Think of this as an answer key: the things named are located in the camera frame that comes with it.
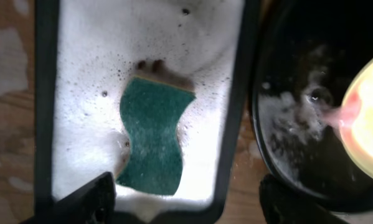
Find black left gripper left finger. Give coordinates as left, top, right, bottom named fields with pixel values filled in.
left=21, top=172, right=116, bottom=224

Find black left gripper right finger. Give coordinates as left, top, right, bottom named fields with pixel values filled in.
left=259, top=174, right=346, bottom=224

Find green yellow sponge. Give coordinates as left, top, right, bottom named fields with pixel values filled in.
left=116, top=77, right=196, bottom=195

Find yellow plate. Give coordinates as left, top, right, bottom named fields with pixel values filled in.
left=339, top=59, right=373, bottom=179

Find black round tray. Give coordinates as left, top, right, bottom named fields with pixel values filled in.
left=251, top=0, right=373, bottom=212

